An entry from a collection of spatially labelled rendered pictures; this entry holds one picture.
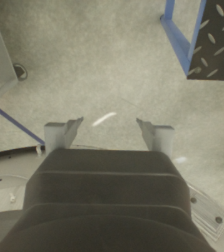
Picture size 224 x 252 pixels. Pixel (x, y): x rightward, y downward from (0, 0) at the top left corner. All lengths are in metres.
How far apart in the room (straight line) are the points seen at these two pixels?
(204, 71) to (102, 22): 0.67
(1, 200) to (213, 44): 0.67
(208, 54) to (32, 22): 0.88
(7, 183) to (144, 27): 0.85
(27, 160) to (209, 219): 0.61
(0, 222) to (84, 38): 0.82
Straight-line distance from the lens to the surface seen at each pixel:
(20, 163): 0.74
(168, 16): 0.82
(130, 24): 0.95
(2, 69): 1.10
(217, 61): 0.38
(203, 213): 0.57
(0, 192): 0.70
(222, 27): 0.37
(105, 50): 0.99
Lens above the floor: 0.93
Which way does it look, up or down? 50 degrees down
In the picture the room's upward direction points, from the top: 169 degrees counter-clockwise
